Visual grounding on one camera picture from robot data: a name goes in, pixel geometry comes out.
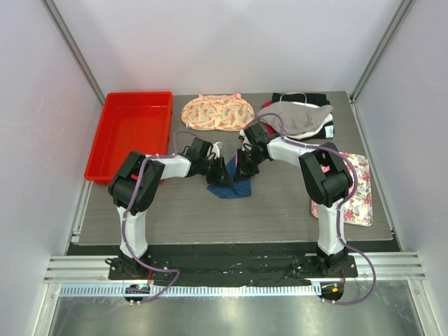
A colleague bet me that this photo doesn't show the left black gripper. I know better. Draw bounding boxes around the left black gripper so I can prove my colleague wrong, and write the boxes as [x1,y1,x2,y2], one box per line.
[198,155,233,188]

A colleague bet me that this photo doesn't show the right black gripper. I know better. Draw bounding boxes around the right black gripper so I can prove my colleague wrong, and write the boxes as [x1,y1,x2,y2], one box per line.
[234,148,265,183]

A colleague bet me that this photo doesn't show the blue paper napkin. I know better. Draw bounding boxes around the blue paper napkin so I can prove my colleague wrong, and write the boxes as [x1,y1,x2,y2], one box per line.
[206,156,252,200]

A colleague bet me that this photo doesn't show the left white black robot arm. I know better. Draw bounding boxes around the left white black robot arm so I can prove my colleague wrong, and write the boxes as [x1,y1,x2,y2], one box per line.
[106,137,233,279]

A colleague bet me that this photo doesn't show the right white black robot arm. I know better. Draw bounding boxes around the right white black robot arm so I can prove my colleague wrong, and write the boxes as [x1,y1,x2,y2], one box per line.
[234,123,354,277]

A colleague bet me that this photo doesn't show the orange floral fabric mask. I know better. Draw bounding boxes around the orange floral fabric mask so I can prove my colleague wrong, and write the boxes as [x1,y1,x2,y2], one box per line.
[181,93,255,132]

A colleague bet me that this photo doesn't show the white folded cloth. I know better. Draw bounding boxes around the white folded cloth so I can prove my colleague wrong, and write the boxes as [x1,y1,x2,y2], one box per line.
[281,102,334,140]

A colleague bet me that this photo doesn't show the black folded cloth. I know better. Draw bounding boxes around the black folded cloth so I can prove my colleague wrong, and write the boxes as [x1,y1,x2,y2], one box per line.
[267,92,335,144]

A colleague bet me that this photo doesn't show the red plastic bin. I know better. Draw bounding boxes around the red plastic bin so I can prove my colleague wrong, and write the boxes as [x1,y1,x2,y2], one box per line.
[84,92,173,186]

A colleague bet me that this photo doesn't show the floral rectangular tray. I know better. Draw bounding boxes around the floral rectangular tray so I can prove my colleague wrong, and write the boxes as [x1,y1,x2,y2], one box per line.
[309,151,375,228]

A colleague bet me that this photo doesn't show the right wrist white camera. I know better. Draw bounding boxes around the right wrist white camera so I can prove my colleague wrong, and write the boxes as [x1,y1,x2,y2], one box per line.
[239,130,251,148]

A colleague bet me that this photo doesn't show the wrist white camera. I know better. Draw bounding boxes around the wrist white camera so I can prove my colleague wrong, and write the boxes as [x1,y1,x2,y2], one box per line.
[210,141,223,158]
[239,130,251,148]

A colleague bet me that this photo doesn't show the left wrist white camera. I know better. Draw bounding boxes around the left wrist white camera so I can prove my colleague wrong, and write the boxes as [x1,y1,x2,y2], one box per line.
[210,141,223,158]

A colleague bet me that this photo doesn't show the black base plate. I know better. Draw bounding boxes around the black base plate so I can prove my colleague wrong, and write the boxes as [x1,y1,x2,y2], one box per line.
[66,241,358,286]

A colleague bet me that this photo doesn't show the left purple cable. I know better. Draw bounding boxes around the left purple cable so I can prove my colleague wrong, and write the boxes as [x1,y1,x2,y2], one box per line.
[120,131,181,305]

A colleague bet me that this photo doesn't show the purple cable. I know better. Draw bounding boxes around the purple cable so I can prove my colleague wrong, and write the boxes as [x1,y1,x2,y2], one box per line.
[120,131,181,305]
[251,113,377,308]

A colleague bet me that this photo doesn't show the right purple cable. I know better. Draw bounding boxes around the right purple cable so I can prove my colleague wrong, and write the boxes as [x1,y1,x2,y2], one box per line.
[251,113,377,308]

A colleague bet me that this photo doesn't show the aluminium rail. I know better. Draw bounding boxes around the aluminium rail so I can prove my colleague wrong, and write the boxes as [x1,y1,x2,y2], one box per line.
[59,282,321,298]

